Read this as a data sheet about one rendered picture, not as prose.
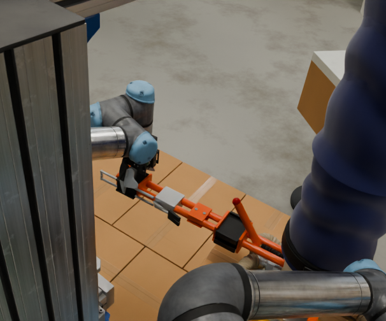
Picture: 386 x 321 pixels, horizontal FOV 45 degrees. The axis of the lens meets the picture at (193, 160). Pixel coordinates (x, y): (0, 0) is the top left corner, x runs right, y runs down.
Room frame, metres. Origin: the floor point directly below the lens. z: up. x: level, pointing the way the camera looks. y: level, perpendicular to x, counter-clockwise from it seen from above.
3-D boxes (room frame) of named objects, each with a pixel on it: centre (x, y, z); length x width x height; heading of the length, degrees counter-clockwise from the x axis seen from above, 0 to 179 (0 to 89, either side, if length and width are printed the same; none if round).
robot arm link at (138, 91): (1.05, 0.16, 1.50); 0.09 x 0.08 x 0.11; 133
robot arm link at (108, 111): (0.97, 0.22, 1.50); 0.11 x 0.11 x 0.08; 43
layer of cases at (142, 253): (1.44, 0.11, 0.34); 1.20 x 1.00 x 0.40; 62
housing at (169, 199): (1.01, 0.05, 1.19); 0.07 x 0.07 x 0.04; 65
